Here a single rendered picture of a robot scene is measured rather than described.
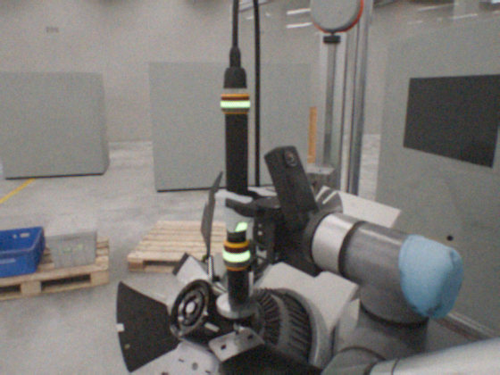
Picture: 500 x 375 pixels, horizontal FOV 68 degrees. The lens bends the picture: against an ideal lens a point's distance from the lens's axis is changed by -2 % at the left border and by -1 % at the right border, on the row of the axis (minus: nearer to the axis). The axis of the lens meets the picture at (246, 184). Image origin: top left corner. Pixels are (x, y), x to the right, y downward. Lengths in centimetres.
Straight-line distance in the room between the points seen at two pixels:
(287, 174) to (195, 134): 559
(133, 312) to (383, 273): 70
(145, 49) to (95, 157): 575
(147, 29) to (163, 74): 684
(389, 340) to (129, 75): 1244
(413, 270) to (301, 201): 17
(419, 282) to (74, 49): 1275
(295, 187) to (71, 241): 311
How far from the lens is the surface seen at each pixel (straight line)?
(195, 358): 81
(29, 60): 1323
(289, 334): 82
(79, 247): 353
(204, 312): 72
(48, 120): 785
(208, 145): 611
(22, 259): 361
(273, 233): 51
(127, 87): 1270
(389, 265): 42
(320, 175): 116
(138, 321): 99
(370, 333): 45
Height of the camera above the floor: 163
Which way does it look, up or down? 14 degrees down
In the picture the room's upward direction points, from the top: straight up
